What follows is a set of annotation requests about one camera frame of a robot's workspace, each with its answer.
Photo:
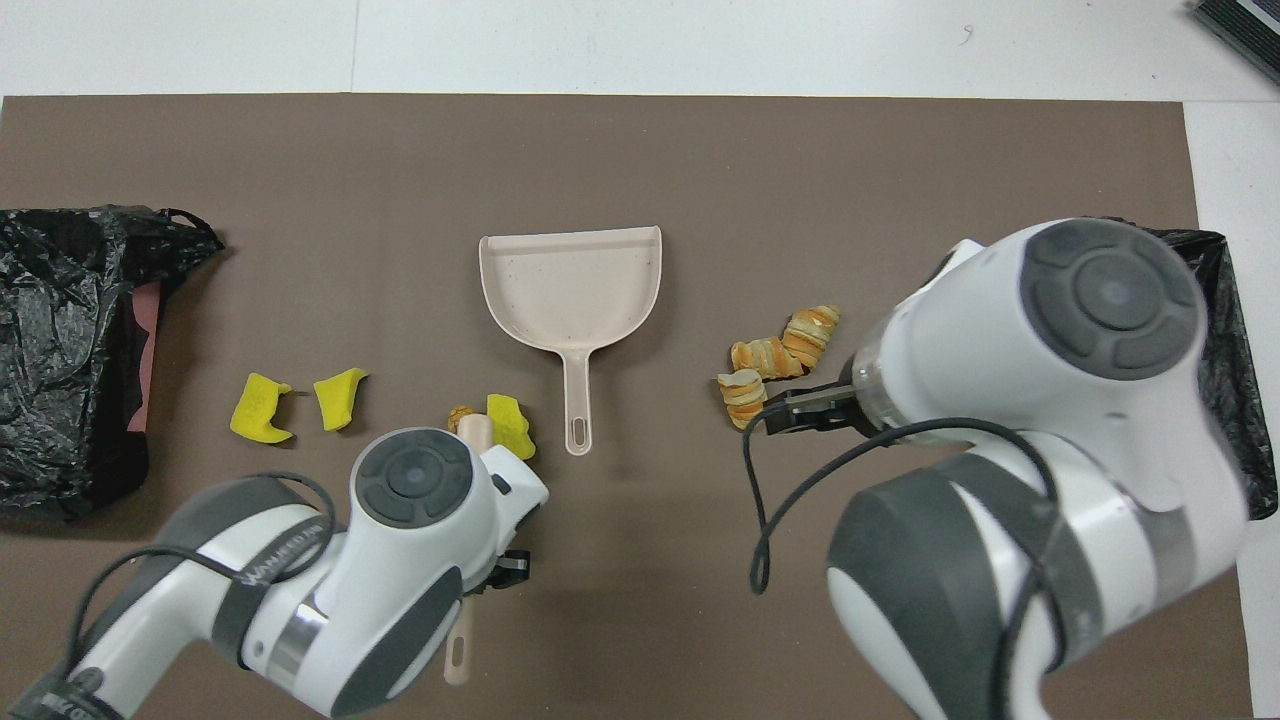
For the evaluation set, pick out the brown table mat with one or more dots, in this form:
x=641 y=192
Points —
x=640 y=180

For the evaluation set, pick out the yellow sponge piece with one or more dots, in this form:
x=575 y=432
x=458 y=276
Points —
x=510 y=425
x=258 y=410
x=338 y=398

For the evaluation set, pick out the beige plastic dustpan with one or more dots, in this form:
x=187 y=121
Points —
x=570 y=290

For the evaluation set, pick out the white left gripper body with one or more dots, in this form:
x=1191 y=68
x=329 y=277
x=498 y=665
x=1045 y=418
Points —
x=520 y=495

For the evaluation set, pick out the dark ribbed panel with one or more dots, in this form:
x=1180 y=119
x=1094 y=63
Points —
x=1245 y=30

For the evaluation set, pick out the pink bin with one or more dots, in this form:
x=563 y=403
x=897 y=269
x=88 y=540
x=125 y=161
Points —
x=150 y=340

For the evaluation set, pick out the brown bread roll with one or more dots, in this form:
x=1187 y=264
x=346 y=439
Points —
x=462 y=416

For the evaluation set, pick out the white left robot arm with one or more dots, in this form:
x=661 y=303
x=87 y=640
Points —
x=300 y=560

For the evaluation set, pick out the large bent croissant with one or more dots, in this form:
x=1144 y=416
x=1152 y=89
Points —
x=805 y=340

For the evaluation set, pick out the small croissant piece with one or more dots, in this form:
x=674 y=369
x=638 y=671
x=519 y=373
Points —
x=742 y=395

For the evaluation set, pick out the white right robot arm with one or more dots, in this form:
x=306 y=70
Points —
x=1000 y=340

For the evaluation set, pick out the beige hand brush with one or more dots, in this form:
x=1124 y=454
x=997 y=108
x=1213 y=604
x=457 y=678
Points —
x=457 y=650

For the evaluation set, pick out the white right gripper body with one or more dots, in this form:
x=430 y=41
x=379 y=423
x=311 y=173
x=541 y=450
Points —
x=835 y=405

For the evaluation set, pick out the black bag over pink bin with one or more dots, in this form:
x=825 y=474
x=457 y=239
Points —
x=60 y=420

